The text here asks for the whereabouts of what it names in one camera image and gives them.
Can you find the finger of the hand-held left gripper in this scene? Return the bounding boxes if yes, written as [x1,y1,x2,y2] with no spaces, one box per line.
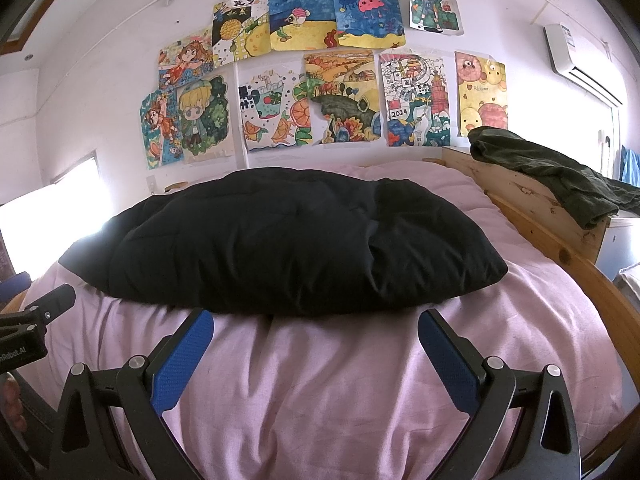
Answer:
[0,271,32,306]
[20,284,77,333]

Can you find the bright window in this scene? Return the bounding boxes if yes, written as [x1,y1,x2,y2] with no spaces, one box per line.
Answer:
[0,152,113,266]

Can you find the wooden bed frame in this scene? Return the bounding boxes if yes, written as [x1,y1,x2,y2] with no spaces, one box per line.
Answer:
[162,146,640,461]

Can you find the dark green garment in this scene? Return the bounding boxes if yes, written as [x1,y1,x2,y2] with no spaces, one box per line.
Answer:
[467,126,640,231]

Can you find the group of colourful paper drawings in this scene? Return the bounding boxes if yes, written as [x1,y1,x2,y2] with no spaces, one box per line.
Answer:
[139,0,510,171]

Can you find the white air conditioner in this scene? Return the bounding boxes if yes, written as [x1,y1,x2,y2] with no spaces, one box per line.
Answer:
[544,22,626,107]

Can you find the blue hanging cloth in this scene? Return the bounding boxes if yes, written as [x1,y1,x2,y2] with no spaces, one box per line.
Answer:
[620,144,640,186]

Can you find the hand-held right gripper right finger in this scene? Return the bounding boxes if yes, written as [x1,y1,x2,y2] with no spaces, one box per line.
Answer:
[417,308,581,480]

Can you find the pink bed sheet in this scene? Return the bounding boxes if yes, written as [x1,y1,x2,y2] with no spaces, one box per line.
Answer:
[20,160,626,480]

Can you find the black padded jacket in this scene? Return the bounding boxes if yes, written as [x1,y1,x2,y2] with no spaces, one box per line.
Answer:
[57,167,510,317]

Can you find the white cabinet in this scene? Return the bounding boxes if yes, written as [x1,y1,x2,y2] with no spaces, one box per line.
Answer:
[596,214,640,281]

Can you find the white wall conduit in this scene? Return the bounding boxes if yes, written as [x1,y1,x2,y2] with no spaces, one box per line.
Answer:
[226,0,251,168]

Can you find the person's left hand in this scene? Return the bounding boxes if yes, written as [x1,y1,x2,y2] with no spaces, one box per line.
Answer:
[0,375,27,433]

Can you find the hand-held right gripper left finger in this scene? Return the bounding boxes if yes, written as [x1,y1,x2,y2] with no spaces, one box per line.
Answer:
[50,308,216,480]

